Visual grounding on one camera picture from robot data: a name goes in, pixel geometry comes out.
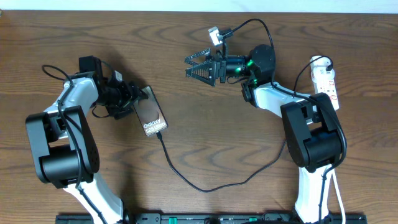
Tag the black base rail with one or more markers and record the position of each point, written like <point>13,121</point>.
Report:
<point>156,218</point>

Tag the white USB charger adapter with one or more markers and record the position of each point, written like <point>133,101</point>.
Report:
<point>321,64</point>

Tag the Galaxy S25 Ultra smartphone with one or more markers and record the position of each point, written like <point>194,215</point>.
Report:
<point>149,113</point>

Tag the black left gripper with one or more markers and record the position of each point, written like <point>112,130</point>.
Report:
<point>129,95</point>

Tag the white power strip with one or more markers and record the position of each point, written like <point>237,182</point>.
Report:
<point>324,82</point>

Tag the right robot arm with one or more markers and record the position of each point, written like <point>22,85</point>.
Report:
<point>313,134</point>

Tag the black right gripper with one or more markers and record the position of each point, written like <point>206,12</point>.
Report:
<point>217,67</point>

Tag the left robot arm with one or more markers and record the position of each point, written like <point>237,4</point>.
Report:
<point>63,148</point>

